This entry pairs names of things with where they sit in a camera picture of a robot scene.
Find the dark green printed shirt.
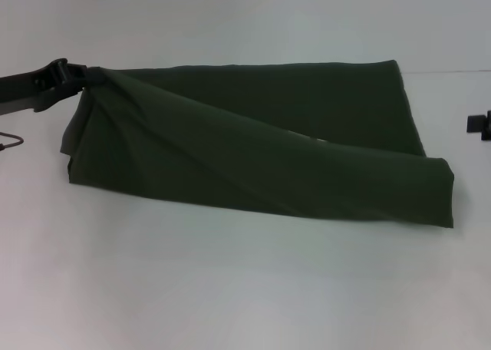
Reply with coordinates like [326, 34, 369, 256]
[59, 59, 456, 229]

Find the left arm cable with plug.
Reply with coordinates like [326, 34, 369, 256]
[0, 131, 25, 152]

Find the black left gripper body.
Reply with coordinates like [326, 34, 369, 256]
[0, 66, 44, 116]

